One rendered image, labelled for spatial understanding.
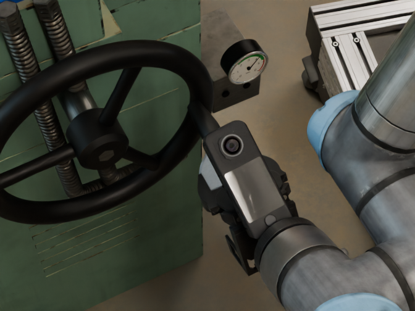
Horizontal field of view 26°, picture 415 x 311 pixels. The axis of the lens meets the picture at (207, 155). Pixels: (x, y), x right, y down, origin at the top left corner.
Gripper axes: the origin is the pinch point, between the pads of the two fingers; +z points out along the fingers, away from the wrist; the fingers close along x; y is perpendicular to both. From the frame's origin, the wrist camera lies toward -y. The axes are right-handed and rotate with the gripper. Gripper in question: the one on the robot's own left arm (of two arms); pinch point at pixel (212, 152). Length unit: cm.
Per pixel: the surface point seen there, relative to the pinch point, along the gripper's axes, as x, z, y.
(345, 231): 33, 53, 64
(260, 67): 15.2, 22.8, 4.6
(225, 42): 13.7, 31.3, 3.0
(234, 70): 11.2, 21.7, 2.8
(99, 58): -8.7, -3.8, -17.6
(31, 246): -25, 41, 27
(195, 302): -2, 51, 62
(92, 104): -10.1, 6.2, -8.5
